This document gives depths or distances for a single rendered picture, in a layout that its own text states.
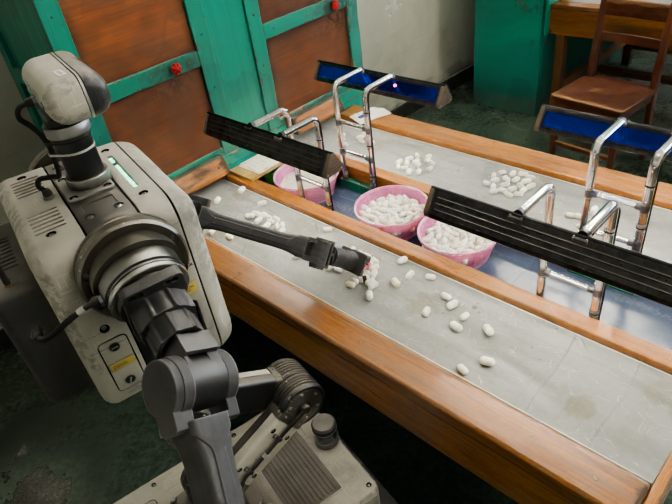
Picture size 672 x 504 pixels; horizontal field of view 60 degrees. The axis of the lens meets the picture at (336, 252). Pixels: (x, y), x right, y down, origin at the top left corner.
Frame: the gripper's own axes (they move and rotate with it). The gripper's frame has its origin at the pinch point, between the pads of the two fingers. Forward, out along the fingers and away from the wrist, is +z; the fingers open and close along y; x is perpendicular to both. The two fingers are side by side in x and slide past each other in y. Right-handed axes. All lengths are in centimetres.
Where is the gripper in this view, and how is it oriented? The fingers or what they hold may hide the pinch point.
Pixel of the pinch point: (368, 264)
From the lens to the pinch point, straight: 181.0
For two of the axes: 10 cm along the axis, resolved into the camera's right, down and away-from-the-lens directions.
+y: -7.1, -3.4, 6.2
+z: 6.0, 1.6, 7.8
